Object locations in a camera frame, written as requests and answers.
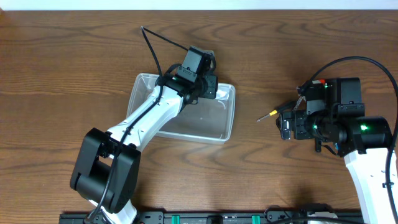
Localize small claw hammer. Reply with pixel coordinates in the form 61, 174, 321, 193
315, 138, 322, 152

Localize clear plastic container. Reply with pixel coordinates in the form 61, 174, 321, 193
122, 73, 236, 144

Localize silver combination wrench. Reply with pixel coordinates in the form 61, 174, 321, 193
293, 95, 305, 111

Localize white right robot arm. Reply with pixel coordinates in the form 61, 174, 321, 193
276, 111, 397, 223

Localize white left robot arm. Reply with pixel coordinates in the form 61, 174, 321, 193
70, 73, 218, 223

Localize yellow black screwdriver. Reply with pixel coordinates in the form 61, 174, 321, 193
256, 101, 295, 122

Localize black mounting rail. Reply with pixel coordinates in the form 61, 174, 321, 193
59, 203, 372, 224

